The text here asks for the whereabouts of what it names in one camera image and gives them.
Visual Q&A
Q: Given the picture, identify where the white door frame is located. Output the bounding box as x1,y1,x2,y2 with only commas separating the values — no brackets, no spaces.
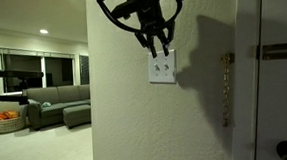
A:
222,0,275,160

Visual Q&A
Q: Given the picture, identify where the large dark window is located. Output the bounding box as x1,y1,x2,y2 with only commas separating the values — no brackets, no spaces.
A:
0,42,78,94

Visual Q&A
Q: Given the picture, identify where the brass door chain track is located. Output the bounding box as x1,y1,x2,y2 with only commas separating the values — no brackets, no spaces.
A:
255,42,287,62

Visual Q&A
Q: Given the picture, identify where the brass chain wall bracket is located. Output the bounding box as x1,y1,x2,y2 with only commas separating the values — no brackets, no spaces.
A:
219,51,237,65

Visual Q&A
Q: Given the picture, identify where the black bar camera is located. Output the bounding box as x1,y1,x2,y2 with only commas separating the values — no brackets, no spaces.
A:
0,66,45,82

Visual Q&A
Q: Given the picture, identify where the grey ottoman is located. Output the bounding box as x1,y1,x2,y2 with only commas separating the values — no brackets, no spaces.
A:
62,103,93,130

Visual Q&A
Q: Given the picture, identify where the woven basket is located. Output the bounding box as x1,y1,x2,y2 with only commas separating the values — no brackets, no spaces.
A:
0,115,27,135

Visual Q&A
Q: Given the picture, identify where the brass door chain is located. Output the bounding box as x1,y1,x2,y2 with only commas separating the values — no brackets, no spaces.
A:
218,62,238,129

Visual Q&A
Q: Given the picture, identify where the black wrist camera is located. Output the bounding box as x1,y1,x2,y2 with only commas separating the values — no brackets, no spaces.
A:
110,0,142,22

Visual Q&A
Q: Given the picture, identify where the small dark window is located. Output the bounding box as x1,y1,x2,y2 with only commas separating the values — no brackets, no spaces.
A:
78,53,92,86

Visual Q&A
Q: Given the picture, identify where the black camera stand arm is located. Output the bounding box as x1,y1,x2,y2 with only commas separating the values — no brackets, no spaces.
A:
0,86,31,108

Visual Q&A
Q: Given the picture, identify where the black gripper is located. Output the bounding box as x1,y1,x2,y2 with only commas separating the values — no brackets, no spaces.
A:
132,0,178,60

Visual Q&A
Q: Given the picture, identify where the grey sofa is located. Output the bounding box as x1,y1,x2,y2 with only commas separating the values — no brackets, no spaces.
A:
23,83,93,131

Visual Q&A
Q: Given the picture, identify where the white double switch plate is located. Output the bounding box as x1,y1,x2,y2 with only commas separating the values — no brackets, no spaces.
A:
147,48,179,87

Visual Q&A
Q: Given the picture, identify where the orange cloth bundle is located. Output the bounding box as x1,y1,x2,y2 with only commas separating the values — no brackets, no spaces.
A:
0,110,21,121

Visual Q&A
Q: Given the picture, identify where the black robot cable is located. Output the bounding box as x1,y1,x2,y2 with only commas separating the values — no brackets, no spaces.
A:
93,0,188,38

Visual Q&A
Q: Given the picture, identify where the white door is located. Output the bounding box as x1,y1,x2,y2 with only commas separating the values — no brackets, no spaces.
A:
245,0,287,160

